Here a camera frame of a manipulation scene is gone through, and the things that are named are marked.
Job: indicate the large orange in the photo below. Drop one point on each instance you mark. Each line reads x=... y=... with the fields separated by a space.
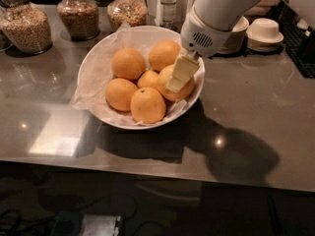
x=162 y=80

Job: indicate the tall stack paper bowls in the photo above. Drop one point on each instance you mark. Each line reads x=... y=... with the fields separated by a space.
x=235 y=40

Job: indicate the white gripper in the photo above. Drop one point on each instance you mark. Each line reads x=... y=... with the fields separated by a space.
x=201 y=38

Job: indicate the orange front left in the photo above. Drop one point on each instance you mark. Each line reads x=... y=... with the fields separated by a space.
x=118 y=94

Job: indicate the glass jar of cereal middle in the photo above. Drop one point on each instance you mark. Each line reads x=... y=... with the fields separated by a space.
x=80 y=18

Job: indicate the white paper liner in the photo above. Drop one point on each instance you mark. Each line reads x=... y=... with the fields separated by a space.
x=95 y=79

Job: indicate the glass jar of granola right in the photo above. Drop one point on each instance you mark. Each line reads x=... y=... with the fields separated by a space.
x=132 y=12

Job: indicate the white bowl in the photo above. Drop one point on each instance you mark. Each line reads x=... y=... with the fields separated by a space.
x=98 y=63

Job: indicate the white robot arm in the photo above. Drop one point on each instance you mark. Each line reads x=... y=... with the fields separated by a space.
x=303 y=8

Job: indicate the black rubber mat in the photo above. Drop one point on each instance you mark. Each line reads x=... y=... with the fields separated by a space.
x=299 y=43

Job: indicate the short stack paper bowls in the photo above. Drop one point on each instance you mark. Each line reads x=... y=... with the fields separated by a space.
x=264 y=35

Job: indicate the glass jar far left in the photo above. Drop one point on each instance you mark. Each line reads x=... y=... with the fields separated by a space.
x=5 y=42

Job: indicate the grey device under table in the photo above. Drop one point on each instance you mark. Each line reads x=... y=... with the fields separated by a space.
x=86 y=224

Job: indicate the clear glass bottle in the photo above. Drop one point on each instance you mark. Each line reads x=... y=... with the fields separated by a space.
x=167 y=13

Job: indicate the glass jar of grains left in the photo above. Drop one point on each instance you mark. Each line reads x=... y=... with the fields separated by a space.
x=26 y=26

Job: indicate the orange back left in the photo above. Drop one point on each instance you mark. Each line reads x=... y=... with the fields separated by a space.
x=128 y=63

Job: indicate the orange back right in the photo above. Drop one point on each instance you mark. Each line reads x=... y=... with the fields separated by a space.
x=163 y=54

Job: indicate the small orange centre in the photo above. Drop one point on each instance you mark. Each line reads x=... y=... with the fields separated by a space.
x=148 y=80

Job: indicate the orange front centre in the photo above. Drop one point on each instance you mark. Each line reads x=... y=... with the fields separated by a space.
x=147 y=105

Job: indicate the stack of brown napkins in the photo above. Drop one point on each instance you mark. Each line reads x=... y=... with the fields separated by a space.
x=262 y=8

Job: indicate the white stand behind bowl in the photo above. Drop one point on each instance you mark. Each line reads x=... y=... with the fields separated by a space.
x=154 y=0

